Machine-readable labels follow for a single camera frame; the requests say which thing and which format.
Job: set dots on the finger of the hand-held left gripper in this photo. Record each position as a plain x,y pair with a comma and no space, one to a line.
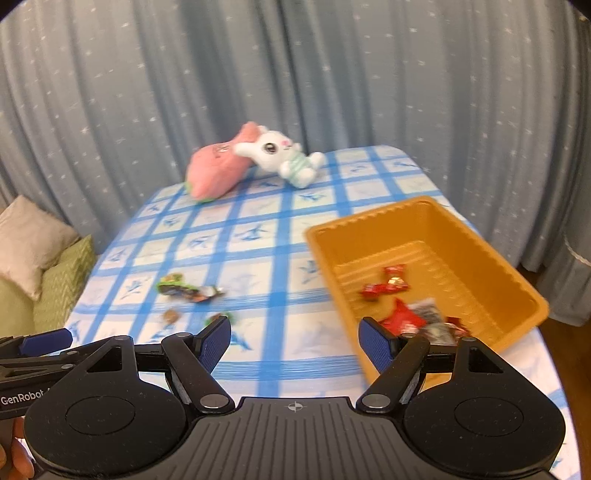
46,340
55,359

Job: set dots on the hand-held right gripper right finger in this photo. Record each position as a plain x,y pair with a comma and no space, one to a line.
375,344

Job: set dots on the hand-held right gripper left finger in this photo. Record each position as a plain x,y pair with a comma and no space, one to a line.
214,344

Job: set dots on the silver candy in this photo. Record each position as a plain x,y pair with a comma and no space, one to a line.
205,294

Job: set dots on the small brown candy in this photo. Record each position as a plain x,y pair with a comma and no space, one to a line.
172,316

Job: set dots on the red twist-wrapped candy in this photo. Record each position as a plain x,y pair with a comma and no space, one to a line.
375,290

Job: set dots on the small red gold candy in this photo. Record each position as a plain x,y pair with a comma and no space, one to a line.
396,277

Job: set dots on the green candy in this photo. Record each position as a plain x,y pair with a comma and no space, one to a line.
171,284

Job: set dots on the orange plastic tray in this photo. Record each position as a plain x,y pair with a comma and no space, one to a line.
415,230

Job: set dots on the person's left hand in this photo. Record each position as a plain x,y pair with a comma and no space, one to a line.
16,457

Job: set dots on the green sofa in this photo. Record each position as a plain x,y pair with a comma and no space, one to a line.
14,309

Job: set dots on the green chevron cushion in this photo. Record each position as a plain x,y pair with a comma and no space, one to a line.
64,281

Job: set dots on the blue checked tablecloth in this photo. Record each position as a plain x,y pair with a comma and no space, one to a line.
277,277

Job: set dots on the beige pillow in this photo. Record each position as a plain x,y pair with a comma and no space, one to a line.
32,240

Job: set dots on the pink plush toy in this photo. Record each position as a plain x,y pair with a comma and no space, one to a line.
214,173

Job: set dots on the lace-trimmed blue curtain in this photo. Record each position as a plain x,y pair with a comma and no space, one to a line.
568,295

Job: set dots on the white rabbit plush toy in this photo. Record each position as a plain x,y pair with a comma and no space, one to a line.
277,147

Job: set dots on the blue starry curtain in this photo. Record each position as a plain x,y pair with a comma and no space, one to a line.
369,69

